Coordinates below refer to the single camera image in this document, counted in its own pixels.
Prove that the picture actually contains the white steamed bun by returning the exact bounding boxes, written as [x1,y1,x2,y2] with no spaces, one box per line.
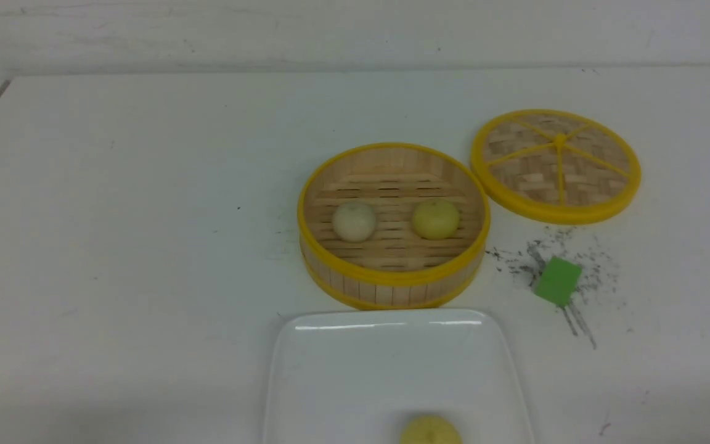
[332,200,377,244]

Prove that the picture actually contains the yellow steamed bun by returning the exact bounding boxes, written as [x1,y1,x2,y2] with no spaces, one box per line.
[399,415,463,444]
[410,199,461,240]

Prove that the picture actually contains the white rectangular plate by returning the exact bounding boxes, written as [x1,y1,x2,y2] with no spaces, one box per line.
[261,308,536,443]

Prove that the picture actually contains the yellow steamed bun on plate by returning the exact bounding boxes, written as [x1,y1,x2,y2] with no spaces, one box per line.
[399,415,463,444]

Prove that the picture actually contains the round bamboo steamer basket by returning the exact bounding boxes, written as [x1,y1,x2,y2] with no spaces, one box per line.
[296,142,491,310]

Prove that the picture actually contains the bamboo steamer lid yellow rim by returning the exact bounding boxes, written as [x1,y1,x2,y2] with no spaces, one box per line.
[470,109,642,226]

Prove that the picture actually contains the green square block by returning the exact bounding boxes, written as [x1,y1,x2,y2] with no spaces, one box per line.
[534,257,582,307]

